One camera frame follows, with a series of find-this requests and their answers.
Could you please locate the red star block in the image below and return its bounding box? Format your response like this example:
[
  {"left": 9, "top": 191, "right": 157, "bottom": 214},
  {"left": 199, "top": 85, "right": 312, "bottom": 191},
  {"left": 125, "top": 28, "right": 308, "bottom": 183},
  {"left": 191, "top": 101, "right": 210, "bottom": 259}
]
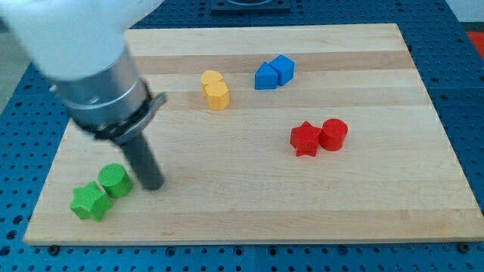
[{"left": 290, "top": 121, "right": 321, "bottom": 156}]

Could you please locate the blue cube block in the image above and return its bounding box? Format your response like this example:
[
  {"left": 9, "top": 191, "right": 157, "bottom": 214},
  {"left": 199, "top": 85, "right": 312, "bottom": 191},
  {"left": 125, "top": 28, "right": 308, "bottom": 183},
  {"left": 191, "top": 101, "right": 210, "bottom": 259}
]
[{"left": 269, "top": 54, "right": 295, "bottom": 86}]

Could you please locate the green cylinder block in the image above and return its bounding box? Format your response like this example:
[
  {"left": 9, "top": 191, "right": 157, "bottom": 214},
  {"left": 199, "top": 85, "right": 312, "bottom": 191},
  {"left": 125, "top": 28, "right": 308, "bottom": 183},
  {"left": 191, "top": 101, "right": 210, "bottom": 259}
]
[{"left": 98, "top": 163, "right": 133, "bottom": 199}]

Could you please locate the yellow heart block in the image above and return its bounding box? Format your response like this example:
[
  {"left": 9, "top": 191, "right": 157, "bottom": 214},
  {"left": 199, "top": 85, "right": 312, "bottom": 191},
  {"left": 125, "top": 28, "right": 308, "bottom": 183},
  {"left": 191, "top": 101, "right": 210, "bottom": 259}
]
[{"left": 200, "top": 70, "right": 224, "bottom": 97}]

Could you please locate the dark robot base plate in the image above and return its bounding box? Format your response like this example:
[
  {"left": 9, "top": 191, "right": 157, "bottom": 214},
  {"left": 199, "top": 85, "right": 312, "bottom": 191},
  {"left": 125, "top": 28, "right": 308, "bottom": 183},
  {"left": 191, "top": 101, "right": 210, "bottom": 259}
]
[{"left": 210, "top": 0, "right": 291, "bottom": 14}]

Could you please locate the green star block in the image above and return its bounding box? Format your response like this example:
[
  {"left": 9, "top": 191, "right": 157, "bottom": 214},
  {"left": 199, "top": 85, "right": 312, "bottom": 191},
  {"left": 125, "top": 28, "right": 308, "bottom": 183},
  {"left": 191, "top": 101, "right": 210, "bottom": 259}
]
[{"left": 70, "top": 181, "right": 113, "bottom": 221}]

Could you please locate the red object at edge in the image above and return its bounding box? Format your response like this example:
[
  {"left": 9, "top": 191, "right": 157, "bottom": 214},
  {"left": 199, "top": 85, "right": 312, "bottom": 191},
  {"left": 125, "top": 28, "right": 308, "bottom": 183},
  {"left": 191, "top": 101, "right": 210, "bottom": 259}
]
[{"left": 467, "top": 31, "right": 484, "bottom": 58}]

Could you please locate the yellow hexagon block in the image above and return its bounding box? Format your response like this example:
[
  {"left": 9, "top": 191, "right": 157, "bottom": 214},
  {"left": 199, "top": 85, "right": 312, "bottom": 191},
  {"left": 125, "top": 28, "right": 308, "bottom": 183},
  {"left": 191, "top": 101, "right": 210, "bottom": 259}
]
[{"left": 205, "top": 82, "right": 230, "bottom": 110}]

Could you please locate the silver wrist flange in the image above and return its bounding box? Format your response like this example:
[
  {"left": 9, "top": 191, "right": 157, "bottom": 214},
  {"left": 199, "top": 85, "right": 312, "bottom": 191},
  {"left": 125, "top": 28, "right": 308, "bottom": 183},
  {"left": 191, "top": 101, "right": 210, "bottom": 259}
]
[{"left": 51, "top": 48, "right": 167, "bottom": 145}]

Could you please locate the blue house-shaped block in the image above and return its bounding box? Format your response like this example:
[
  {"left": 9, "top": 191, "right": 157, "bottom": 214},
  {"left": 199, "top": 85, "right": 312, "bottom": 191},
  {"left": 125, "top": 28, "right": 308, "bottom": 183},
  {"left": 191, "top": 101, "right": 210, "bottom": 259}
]
[{"left": 254, "top": 62, "right": 278, "bottom": 90}]

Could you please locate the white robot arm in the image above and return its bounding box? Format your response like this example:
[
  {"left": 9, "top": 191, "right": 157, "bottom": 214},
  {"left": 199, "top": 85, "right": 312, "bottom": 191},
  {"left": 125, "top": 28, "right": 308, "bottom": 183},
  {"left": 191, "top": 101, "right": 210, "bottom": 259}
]
[{"left": 1, "top": 0, "right": 166, "bottom": 190}]

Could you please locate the wooden board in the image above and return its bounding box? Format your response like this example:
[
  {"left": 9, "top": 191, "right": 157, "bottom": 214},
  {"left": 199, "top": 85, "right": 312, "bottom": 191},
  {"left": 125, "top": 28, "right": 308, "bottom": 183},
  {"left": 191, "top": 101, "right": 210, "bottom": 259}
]
[{"left": 23, "top": 23, "right": 483, "bottom": 246}]

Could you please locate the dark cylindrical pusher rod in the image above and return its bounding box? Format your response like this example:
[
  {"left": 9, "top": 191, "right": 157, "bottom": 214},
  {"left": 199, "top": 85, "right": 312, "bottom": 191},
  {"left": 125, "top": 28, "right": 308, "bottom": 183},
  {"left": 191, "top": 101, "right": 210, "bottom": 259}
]
[{"left": 120, "top": 134, "right": 165, "bottom": 190}]

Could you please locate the red cylinder block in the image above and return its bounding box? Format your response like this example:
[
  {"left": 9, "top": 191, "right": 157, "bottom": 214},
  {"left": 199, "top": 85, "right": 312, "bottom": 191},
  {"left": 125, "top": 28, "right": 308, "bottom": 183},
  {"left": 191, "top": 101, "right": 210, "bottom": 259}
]
[{"left": 319, "top": 119, "right": 349, "bottom": 151}]

